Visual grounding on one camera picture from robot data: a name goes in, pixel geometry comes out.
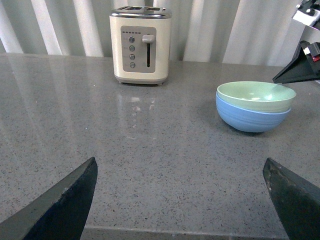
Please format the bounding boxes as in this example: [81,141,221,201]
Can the silver other-arm gripper body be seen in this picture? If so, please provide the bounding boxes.
[292,0,320,29]

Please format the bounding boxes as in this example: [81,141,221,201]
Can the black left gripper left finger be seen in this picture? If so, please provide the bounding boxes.
[0,157,98,240]

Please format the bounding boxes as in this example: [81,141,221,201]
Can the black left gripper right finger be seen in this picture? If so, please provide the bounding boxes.
[262,157,320,240]

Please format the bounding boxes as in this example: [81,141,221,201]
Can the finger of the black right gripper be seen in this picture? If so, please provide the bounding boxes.
[272,40,320,84]

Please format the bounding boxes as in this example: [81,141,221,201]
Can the green bowl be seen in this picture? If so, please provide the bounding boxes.
[216,81,297,113]

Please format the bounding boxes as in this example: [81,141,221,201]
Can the blue bowl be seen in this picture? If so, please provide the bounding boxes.
[215,92,291,133]

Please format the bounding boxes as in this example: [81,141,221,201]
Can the white curtain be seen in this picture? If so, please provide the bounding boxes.
[0,0,320,67]

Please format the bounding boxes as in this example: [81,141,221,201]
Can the cream two-slot toaster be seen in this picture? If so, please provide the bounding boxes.
[109,6,172,86]

